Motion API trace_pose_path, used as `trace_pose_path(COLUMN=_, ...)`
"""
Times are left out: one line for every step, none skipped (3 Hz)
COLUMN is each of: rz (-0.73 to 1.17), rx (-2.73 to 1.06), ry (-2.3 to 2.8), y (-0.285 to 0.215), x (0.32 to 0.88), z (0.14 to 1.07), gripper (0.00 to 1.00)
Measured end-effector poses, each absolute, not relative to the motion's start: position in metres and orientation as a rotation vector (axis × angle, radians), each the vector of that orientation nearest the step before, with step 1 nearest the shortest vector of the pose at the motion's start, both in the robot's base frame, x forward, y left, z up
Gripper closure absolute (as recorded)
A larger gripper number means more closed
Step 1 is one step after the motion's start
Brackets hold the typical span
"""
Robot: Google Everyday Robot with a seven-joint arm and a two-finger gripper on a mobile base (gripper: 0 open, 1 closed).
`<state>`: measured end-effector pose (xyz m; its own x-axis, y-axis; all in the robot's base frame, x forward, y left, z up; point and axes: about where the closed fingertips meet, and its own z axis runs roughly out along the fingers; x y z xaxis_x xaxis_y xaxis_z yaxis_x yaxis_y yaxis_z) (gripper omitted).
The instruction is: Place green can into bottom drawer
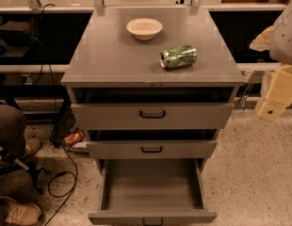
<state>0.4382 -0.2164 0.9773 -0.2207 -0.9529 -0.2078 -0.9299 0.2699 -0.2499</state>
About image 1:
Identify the grey metal drawer cabinet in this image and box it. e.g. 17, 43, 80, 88
60, 6, 247, 226

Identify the white paper bowl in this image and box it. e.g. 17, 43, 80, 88
126, 18, 163, 40

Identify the bottom grey open drawer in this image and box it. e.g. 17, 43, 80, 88
89, 159, 217, 226

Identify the top grey drawer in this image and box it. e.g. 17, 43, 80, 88
71, 103, 234, 130

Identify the tan shoe near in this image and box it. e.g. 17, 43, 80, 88
0, 196, 41, 226

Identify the tan shoe far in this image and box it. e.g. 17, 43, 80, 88
24, 137, 41, 157

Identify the black floor cable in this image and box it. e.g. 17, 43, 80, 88
41, 144, 79, 226

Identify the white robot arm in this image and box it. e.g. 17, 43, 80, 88
257, 1, 292, 121

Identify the tan shoe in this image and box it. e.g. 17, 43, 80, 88
24, 137, 41, 157
0, 196, 41, 226

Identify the crushed green soda can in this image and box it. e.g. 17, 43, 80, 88
160, 45, 198, 69

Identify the orange snack packet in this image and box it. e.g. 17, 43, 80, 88
64, 131, 84, 145

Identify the brown trouser leg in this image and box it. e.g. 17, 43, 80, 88
0, 105, 26, 158

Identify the middle grey drawer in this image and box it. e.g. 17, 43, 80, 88
87, 140, 217, 159

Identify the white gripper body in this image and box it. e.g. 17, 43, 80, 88
267, 65, 292, 107

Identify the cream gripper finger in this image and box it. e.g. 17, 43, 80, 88
257, 101, 286, 121

